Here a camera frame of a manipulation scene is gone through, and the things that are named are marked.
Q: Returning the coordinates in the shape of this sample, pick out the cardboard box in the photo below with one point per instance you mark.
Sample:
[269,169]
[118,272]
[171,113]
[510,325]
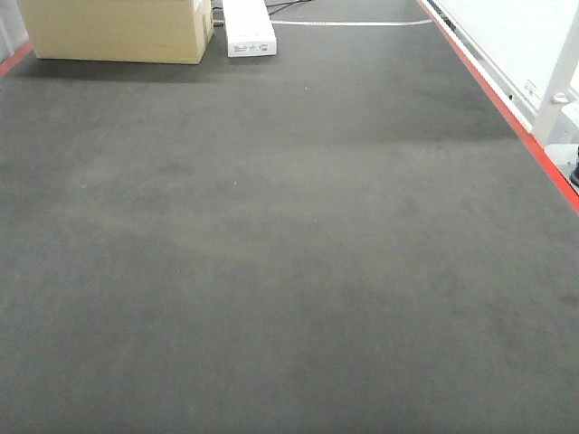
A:
[171,32]

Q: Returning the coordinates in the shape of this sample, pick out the white support post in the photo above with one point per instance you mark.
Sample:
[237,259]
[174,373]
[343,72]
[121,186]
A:
[557,93]

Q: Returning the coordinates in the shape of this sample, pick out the long white box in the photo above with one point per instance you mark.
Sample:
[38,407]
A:
[248,29]

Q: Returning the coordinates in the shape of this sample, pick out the red white conveyor side rail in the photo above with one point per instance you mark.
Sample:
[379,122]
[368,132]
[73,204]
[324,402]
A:
[509,48]

